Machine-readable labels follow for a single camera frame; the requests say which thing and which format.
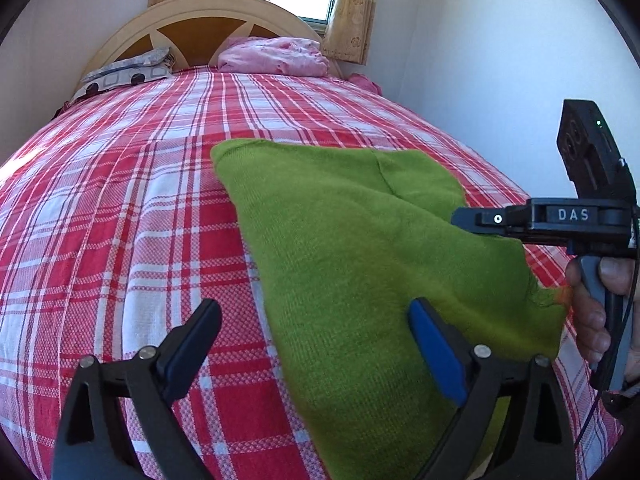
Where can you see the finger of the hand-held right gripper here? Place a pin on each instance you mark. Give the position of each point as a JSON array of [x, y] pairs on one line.
[[492, 220]]

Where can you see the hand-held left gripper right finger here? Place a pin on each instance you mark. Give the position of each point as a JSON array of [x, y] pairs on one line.
[[435, 347]]

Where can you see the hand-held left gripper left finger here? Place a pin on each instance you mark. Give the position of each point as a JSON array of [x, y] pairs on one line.
[[195, 347]]

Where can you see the green knit sweater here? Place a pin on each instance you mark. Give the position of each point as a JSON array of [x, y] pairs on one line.
[[340, 260]]

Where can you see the person's right hand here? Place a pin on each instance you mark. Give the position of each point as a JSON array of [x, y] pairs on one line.
[[587, 320]]

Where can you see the red plaid bed sheet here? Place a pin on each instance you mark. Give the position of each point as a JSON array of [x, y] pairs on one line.
[[125, 210]]

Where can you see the pink red cloth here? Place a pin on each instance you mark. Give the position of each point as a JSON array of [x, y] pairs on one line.
[[365, 84]]

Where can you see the pink pillow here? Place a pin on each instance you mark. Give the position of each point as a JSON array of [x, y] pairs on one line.
[[275, 57]]

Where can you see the dark cloth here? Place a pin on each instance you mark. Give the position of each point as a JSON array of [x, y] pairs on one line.
[[62, 108]]

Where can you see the grey patterned pillow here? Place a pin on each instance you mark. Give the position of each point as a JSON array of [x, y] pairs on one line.
[[125, 72]]

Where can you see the cream wooden headboard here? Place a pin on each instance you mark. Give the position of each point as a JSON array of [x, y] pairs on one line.
[[200, 32]]

